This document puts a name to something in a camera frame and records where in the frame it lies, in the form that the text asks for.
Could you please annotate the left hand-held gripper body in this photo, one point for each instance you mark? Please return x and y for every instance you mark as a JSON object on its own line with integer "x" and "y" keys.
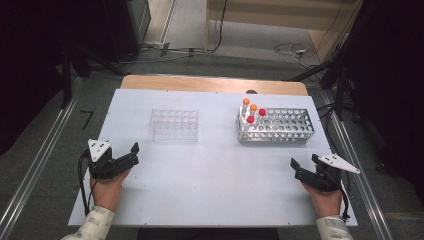
{"x": 98, "y": 150}

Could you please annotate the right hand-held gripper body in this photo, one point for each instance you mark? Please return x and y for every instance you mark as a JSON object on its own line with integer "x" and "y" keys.
{"x": 325, "y": 180}

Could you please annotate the metal tube rack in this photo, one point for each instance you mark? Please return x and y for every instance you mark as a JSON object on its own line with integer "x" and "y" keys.
{"x": 283, "y": 128}

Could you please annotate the clear acrylic tube rack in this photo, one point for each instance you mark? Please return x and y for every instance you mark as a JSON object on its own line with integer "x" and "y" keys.
{"x": 174, "y": 125}

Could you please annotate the orange-capped test tube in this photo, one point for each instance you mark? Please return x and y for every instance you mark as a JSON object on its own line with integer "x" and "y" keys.
{"x": 246, "y": 101}
{"x": 253, "y": 107}

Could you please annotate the person's right hand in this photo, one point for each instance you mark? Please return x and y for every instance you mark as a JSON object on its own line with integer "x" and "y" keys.
{"x": 325, "y": 201}

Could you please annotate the person's left hand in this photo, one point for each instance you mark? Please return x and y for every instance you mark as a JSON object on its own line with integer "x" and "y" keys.
{"x": 106, "y": 191}

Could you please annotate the black stand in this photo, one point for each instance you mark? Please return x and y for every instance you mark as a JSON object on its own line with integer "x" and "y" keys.
{"x": 66, "y": 76}
{"x": 340, "y": 83}

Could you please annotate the power strip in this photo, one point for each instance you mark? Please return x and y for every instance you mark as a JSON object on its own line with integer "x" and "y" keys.
{"x": 155, "y": 45}

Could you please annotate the dark grey cabinet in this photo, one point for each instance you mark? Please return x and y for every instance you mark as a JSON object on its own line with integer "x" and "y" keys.
{"x": 133, "y": 23}

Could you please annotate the light wooden furniture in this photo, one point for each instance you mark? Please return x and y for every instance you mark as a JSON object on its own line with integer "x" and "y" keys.
{"x": 283, "y": 15}

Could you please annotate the aluminium floor rail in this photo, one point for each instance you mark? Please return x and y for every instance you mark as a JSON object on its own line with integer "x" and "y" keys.
{"x": 363, "y": 186}
{"x": 36, "y": 163}

